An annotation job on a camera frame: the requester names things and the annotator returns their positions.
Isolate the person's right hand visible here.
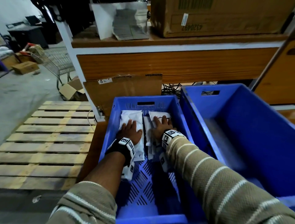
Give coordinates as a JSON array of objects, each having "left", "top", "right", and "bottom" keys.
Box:
[{"left": 152, "top": 115, "right": 177, "bottom": 140}]

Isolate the metal shopping cart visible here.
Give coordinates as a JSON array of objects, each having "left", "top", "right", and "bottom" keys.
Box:
[{"left": 19, "top": 44, "right": 75, "bottom": 90}]

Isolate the wooden pallet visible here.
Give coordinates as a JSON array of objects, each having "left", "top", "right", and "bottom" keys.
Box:
[{"left": 0, "top": 101, "right": 96, "bottom": 191}]

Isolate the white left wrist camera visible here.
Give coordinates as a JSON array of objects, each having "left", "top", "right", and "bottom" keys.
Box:
[{"left": 121, "top": 161, "right": 135, "bottom": 182}]

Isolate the left wrist marker band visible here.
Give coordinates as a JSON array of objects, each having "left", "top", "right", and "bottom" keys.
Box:
[{"left": 105, "top": 137, "right": 136, "bottom": 168}]

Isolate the black laptop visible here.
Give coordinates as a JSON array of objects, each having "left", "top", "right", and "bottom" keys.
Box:
[{"left": 25, "top": 15, "right": 42, "bottom": 26}]

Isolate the large brown cardboard box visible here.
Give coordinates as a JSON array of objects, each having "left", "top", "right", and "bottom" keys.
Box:
[{"left": 151, "top": 0, "right": 295, "bottom": 38}]

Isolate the white packet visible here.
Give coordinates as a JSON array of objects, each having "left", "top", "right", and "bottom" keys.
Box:
[
  {"left": 148, "top": 112, "right": 172, "bottom": 148},
  {"left": 120, "top": 110, "right": 145, "bottom": 162}
]

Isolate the person's left hand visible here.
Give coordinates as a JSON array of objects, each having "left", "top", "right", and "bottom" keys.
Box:
[{"left": 116, "top": 119, "right": 143, "bottom": 146}]

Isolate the person's right forearm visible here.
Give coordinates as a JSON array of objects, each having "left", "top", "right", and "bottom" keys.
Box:
[{"left": 166, "top": 136, "right": 295, "bottom": 224}]

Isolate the person's left forearm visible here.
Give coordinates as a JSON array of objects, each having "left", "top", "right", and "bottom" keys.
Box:
[{"left": 47, "top": 151, "right": 126, "bottom": 224}]

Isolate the open cardboard box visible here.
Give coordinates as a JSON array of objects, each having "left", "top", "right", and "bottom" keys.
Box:
[{"left": 59, "top": 78, "right": 88, "bottom": 101}]

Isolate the perforated blue plastic crate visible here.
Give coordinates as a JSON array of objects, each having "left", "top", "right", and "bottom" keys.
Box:
[{"left": 99, "top": 96, "right": 208, "bottom": 224}]

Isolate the flat cardboard sheet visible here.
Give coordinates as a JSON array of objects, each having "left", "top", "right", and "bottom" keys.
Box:
[{"left": 83, "top": 74, "right": 163, "bottom": 116}]

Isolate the stack of grey paper trays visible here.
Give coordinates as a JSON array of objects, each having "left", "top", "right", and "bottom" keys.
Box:
[{"left": 112, "top": 9, "right": 150, "bottom": 41}]

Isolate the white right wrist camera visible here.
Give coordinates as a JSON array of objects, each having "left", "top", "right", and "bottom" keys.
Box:
[{"left": 159, "top": 152, "right": 173, "bottom": 173}]

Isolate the small closed cardboard box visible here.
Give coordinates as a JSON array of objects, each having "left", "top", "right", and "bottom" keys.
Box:
[{"left": 11, "top": 61, "right": 40, "bottom": 75}]

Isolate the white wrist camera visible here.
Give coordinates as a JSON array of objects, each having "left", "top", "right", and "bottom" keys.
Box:
[
  {"left": 159, "top": 152, "right": 173, "bottom": 173},
  {"left": 121, "top": 161, "right": 135, "bottom": 182}
]

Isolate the black desk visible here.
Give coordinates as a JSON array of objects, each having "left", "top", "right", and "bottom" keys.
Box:
[{"left": 7, "top": 25, "right": 49, "bottom": 49}]

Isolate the white open box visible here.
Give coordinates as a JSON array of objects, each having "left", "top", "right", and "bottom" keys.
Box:
[{"left": 90, "top": 2, "right": 149, "bottom": 41}]

